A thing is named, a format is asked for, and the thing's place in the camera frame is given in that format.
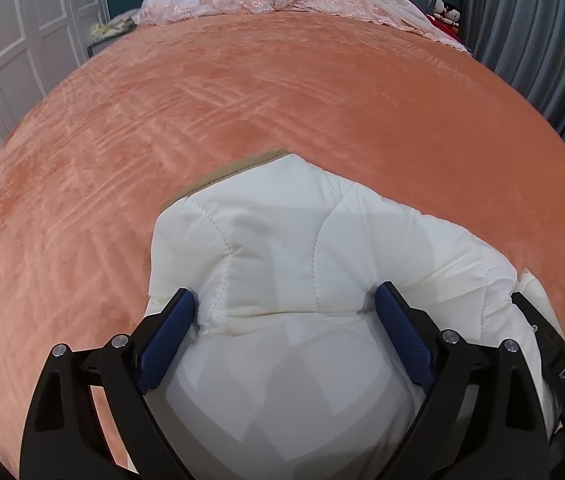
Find cream quilted jacket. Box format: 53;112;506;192
147;154;552;479

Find orange plush bed blanket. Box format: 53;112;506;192
0;12;565;471

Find red plush toy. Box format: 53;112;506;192
409;0;461;41

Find bedside table with clutter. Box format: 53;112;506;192
87;13;136;58

